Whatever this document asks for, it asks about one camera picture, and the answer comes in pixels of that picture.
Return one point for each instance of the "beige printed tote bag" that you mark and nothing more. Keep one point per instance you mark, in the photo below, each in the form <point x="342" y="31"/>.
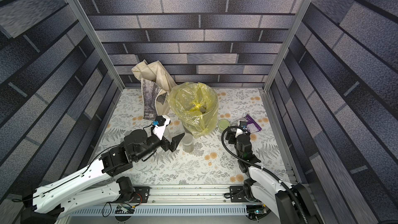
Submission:
<point x="156" y="84"/>

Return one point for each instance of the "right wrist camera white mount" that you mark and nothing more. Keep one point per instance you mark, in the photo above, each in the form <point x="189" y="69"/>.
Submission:
<point x="242" y="128"/>

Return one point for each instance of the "green circuit board left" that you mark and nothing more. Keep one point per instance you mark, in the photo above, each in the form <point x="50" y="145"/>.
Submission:
<point x="124" y="209"/>

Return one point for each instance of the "green circuit board right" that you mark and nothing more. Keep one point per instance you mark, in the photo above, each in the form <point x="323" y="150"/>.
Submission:
<point x="256" y="211"/>

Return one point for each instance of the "aluminium frame post right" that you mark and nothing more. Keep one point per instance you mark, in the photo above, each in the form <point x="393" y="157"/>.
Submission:
<point x="285" y="45"/>

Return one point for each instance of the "small clear bean jar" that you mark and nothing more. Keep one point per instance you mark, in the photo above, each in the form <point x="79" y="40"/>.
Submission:
<point x="187" y="143"/>

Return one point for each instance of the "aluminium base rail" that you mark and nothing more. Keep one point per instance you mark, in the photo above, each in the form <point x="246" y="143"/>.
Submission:
<point x="180" y="200"/>

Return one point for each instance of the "green circuit board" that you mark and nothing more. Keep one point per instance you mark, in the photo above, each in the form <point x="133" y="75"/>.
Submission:
<point x="256" y="211"/>
<point x="124" y="209"/>

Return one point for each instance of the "yellow plastic trash bag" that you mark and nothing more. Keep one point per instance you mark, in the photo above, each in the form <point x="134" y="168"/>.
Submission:
<point x="196" y="105"/>

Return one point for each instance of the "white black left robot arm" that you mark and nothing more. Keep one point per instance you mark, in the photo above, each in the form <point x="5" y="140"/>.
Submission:
<point x="49" y="203"/>

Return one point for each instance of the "aluminium frame post left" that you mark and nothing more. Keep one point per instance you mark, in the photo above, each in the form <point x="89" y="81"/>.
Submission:
<point x="88" y="28"/>

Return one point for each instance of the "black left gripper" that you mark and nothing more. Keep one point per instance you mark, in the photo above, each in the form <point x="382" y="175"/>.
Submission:
<point x="173" y="144"/>

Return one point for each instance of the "purple packet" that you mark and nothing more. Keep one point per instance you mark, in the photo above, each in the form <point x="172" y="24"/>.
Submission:
<point x="251" y="124"/>

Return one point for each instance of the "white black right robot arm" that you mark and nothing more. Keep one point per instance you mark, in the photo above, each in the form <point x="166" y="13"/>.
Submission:
<point x="292" y="204"/>

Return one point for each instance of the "aluminium frame post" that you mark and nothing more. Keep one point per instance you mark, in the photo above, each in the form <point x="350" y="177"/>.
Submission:
<point x="285" y="45"/>
<point x="88" y="28"/>

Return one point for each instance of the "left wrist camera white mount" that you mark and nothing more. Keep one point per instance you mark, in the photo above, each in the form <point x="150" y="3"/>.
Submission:
<point x="159" y="126"/>

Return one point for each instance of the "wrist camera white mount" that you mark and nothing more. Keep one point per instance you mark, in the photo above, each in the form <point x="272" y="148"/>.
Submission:
<point x="159" y="126"/>
<point x="242" y="128"/>

